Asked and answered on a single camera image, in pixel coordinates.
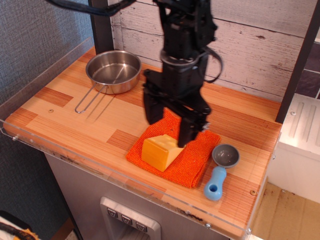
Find blue grey measuring scoop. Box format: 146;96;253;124
203;144;240;201

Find dark right shelf post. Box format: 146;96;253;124
275;0;320;124

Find toy fridge dispenser panel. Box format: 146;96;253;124
100;196;162;240

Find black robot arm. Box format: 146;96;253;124
143;0;221;148

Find yellow black object bottom left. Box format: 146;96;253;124
0;222;37;240

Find yellow cheese wedge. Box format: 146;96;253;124
141;134;184;172

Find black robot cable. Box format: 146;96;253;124
44;0;225;85

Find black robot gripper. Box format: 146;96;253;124
143;58;211;148

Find white toy cabinet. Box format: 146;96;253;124
267;94;320;203

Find dark shelf post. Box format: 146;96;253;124
275;0;320;124
90;15;114;55

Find clear acrylic table guard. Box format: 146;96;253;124
1;43;281;240

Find steel pan with wire handle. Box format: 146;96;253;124
74;50;142;114

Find orange knitted cloth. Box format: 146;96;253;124
126;109;221;188

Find dark left shelf post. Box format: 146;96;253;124
90;15;114;55

